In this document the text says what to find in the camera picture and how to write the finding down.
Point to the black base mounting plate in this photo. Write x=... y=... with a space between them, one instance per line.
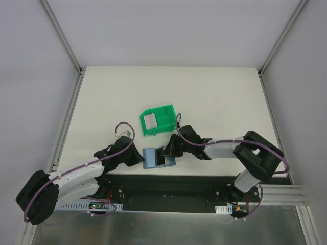
x=160 y=193

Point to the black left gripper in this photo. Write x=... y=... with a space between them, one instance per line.
x=133 y=155

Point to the right white cable duct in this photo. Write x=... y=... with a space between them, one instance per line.
x=224 y=209

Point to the right aluminium frame post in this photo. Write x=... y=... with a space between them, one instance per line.
x=283 y=35

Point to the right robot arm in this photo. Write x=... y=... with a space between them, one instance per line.
x=259 y=157

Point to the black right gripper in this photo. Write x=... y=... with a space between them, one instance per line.
x=175 y=146

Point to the white cable duct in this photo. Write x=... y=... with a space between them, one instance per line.
x=90 y=206
x=224 y=209

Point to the left aluminium frame post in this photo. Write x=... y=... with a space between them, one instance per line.
x=60 y=35

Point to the green plastic bin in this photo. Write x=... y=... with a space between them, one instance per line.
x=158 y=120

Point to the aluminium frame post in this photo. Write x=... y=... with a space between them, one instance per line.
x=60 y=35
x=283 y=35

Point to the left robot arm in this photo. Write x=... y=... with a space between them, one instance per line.
x=46 y=192

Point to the blue leather card holder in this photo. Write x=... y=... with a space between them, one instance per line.
x=149 y=157

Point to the aluminium front rail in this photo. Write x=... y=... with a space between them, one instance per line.
x=269 y=195

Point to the left white cable duct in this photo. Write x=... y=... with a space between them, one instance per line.
x=90 y=206

